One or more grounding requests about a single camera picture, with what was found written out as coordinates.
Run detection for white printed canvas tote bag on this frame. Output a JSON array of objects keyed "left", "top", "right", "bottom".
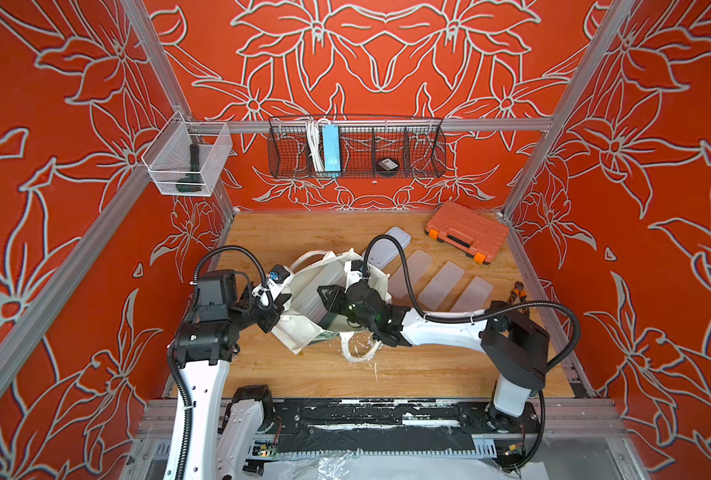
[{"left": 268, "top": 250, "right": 381, "bottom": 363}]

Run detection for translucent frosted pencil case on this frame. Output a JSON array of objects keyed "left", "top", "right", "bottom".
[{"left": 387, "top": 250, "right": 433, "bottom": 303}]

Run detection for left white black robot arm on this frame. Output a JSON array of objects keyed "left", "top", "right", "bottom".
[{"left": 165, "top": 304, "right": 283, "bottom": 479}]

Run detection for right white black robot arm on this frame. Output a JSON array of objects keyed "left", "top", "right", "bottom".
[{"left": 317, "top": 257, "right": 581, "bottom": 474}]

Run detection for orange plastic tool case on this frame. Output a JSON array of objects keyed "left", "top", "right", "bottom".
[{"left": 425, "top": 202, "right": 509, "bottom": 265}]

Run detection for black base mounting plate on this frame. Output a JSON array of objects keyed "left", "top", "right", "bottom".
[{"left": 252, "top": 398, "right": 541, "bottom": 459}]

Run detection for light blue power bank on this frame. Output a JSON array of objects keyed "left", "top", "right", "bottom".
[{"left": 322, "top": 123, "right": 342, "bottom": 177}]

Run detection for dark green flashlight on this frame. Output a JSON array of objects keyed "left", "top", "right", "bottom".
[{"left": 177, "top": 143, "right": 203, "bottom": 194}]

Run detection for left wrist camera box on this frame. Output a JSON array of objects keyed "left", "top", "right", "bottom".
[{"left": 192, "top": 263, "right": 294, "bottom": 313}]

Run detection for black wire wall basket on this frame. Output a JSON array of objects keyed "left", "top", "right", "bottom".
[{"left": 267, "top": 115, "right": 449, "bottom": 180}]

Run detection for orange handled pliers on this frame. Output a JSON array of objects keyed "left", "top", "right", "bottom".
[{"left": 509, "top": 281, "right": 527, "bottom": 305}]

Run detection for clear plastic wall bin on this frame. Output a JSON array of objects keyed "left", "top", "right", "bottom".
[{"left": 142, "top": 112, "right": 234, "bottom": 197}]

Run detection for white coiled cable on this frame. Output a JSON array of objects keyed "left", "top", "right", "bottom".
[{"left": 306, "top": 119, "right": 325, "bottom": 175}]

